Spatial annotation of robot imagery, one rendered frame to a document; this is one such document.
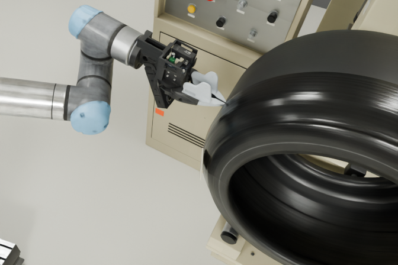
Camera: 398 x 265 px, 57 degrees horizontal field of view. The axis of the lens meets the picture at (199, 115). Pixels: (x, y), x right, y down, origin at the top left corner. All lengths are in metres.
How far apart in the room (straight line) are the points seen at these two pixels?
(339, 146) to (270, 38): 0.89
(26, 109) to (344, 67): 0.58
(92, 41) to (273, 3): 0.74
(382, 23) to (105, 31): 0.58
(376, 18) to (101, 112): 0.60
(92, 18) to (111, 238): 1.32
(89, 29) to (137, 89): 1.70
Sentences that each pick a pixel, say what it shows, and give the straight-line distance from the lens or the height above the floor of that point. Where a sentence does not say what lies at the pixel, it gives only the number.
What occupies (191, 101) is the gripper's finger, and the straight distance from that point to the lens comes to 0.74.
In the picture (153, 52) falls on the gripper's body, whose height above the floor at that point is 1.31.
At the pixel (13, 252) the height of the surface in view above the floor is 0.21.
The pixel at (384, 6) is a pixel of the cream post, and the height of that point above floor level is 1.42.
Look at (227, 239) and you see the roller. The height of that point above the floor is 0.90.
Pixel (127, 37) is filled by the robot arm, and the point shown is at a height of 1.31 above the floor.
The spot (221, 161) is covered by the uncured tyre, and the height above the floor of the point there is 1.21.
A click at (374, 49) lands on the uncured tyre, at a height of 1.44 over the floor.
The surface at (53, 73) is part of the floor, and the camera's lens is 2.61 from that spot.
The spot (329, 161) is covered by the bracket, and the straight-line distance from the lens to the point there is 1.15.
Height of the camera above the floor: 1.78
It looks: 49 degrees down
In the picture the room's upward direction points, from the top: 13 degrees clockwise
